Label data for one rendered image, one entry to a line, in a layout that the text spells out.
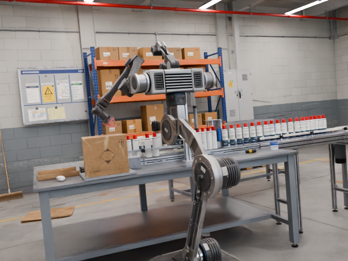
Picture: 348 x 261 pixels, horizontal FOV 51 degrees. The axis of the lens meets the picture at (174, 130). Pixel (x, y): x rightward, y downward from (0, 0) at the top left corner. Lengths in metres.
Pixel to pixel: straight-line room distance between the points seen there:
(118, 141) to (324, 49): 9.31
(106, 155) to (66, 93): 4.70
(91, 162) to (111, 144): 0.18
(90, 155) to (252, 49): 7.37
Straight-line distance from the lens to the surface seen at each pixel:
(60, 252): 3.16
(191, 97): 3.05
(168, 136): 2.39
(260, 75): 9.56
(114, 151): 2.57
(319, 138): 3.95
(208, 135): 3.28
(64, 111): 7.17
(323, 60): 11.25
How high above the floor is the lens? 1.25
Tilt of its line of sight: 3 degrees down
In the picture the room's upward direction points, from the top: 5 degrees counter-clockwise
